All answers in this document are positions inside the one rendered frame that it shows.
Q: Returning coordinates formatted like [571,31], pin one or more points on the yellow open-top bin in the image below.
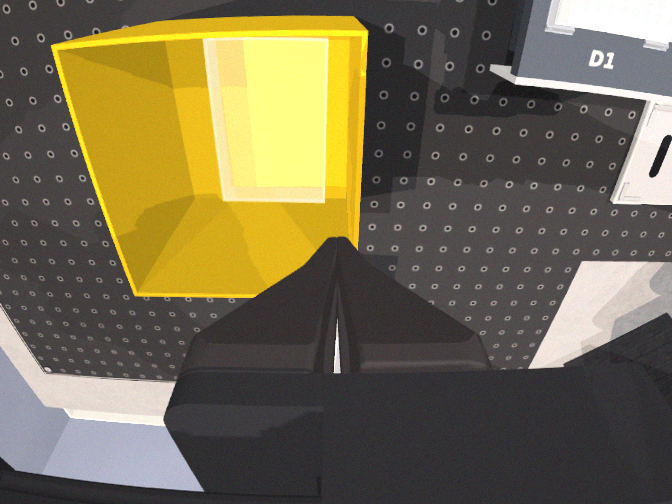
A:
[142,115]

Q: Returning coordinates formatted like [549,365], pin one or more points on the white rectangular plate with rg label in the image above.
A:
[646,176]

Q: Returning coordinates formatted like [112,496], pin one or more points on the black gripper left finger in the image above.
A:
[291,324]

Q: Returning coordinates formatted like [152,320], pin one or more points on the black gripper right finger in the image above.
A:
[390,329]

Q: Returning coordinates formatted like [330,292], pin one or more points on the white box with label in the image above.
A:
[337,357]

